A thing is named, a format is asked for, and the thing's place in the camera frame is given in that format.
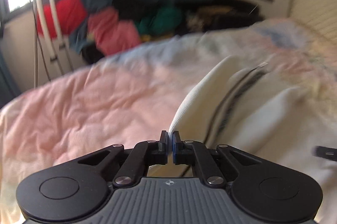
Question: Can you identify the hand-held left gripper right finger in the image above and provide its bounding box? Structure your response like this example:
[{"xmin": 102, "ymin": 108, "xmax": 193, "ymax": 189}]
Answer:
[{"xmin": 171, "ymin": 131, "xmax": 264, "ymax": 188}]

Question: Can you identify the black cloth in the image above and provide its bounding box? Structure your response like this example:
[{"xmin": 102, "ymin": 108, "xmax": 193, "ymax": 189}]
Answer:
[{"xmin": 113, "ymin": 0, "xmax": 164, "ymax": 23}]

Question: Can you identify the cream white jacket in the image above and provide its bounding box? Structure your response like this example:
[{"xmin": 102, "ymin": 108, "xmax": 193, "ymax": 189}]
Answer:
[{"xmin": 168, "ymin": 54, "xmax": 337, "ymax": 224}]

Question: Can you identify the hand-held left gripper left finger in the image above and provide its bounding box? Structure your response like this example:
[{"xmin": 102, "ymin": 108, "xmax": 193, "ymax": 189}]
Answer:
[{"xmin": 78, "ymin": 131, "xmax": 169, "ymax": 187}]

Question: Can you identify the cream headboard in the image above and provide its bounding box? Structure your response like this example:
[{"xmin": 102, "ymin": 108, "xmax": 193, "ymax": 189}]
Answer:
[{"xmin": 288, "ymin": 0, "xmax": 337, "ymax": 43}]

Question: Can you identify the pink pastel bed blanket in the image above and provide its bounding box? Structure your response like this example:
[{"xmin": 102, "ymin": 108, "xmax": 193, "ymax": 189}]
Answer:
[{"xmin": 0, "ymin": 17, "xmax": 337, "ymax": 224}]

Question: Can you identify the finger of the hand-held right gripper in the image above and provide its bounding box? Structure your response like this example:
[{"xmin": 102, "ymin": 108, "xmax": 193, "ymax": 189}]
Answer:
[{"xmin": 313, "ymin": 146, "xmax": 337, "ymax": 160}]

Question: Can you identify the green cloth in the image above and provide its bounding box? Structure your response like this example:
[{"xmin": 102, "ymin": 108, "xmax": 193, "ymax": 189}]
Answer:
[{"xmin": 137, "ymin": 6, "xmax": 184, "ymax": 36}]

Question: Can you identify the garment steamer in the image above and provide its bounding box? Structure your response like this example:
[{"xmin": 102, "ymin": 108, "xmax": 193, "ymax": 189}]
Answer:
[{"xmin": 25, "ymin": 0, "xmax": 75, "ymax": 88}]

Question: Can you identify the red cloth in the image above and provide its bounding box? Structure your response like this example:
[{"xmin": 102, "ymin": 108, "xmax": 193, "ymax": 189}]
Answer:
[{"xmin": 37, "ymin": 0, "xmax": 88, "ymax": 39}]

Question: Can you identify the pile of clothes on armchair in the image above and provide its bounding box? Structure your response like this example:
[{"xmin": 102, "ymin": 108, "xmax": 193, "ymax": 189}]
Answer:
[{"xmin": 184, "ymin": 0, "xmax": 265, "ymax": 30}]

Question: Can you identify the pink cloth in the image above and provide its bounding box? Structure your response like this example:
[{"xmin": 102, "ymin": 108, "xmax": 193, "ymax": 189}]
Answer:
[{"xmin": 88, "ymin": 7, "xmax": 143, "ymax": 56}]

